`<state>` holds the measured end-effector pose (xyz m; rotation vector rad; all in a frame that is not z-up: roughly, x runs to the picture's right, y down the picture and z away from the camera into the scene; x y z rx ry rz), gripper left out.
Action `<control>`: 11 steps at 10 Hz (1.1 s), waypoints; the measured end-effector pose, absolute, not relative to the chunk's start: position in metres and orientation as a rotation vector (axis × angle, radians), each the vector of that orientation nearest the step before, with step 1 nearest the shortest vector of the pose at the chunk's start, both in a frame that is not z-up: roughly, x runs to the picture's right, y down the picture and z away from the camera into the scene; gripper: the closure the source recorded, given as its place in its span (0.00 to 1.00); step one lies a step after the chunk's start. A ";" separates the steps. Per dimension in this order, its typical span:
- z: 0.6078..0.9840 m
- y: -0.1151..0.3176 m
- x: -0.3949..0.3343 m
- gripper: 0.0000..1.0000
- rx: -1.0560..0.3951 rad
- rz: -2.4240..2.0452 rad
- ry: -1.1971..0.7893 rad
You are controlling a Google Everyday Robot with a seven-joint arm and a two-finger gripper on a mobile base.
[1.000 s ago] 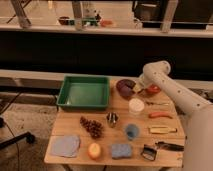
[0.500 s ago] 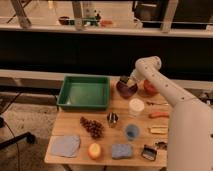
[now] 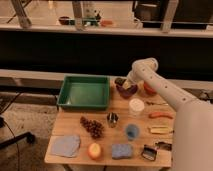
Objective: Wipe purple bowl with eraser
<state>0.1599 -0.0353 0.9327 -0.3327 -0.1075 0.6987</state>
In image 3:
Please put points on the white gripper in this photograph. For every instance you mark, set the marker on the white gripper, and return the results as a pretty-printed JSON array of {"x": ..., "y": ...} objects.
[{"x": 132, "y": 78}]

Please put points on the purple bowl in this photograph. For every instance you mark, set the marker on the purple bowl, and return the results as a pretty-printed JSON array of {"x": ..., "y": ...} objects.
[{"x": 125, "y": 93}]

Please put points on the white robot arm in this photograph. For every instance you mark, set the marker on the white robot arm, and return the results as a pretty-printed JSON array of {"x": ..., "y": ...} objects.
[{"x": 192, "y": 144}]

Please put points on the dark bowl on shelf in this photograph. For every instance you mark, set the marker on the dark bowl on shelf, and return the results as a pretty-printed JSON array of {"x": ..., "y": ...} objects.
[{"x": 64, "y": 20}]

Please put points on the white plastic cup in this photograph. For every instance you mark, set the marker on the white plastic cup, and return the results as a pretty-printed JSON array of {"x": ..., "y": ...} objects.
[{"x": 136, "y": 106}]

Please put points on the small thin utensil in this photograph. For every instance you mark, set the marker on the small thin utensil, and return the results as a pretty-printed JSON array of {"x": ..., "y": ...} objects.
[{"x": 154, "y": 103}]

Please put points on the orange carrot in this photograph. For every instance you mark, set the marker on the orange carrot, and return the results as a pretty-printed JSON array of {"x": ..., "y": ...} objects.
[{"x": 160, "y": 114}]

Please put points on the small metal cup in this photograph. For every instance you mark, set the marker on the small metal cup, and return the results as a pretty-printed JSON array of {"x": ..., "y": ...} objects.
[{"x": 112, "y": 119}]

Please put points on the yellow banana toy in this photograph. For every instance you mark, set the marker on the yellow banana toy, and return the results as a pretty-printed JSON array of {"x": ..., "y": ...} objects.
[{"x": 160, "y": 130}]

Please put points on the green plastic tray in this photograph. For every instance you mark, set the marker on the green plastic tray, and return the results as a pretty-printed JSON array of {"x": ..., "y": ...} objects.
[{"x": 84, "y": 93}]

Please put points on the orange object on shelf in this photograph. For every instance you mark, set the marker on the orange object on shelf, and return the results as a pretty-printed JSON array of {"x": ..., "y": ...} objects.
[{"x": 107, "y": 23}]

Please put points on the bunch of dark grapes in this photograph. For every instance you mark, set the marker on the bunch of dark grapes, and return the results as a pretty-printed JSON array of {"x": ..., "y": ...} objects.
[{"x": 93, "y": 127}]

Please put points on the green white object on shelf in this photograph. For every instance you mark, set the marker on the green white object on shelf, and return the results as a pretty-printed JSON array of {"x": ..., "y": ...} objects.
[{"x": 90, "y": 14}]

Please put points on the small dark metal object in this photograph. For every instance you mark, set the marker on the small dark metal object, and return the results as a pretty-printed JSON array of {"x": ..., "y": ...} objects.
[{"x": 164, "y": 146}]

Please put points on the blue sponge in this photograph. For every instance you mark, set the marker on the blue sponge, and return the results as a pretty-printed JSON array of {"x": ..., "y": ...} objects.
[{"x": 122, "y": 151}]

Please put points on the black binder clip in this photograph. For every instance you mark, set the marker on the black binder clip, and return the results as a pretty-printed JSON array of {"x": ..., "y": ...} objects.
[{"x": 149, "y": 153}]

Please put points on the yellow red apple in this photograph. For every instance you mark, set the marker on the yellow red apple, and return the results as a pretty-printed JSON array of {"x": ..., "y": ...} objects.
[{"x": 94, "y": 151}]

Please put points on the blue folded cloth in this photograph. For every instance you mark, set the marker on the blue folded cloth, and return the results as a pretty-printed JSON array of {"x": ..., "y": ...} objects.
[{"x": 66, "y": 146}]

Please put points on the office chair base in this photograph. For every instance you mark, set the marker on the office chair base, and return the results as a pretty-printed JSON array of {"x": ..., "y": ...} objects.
[{"x": 30, "y": 138}]

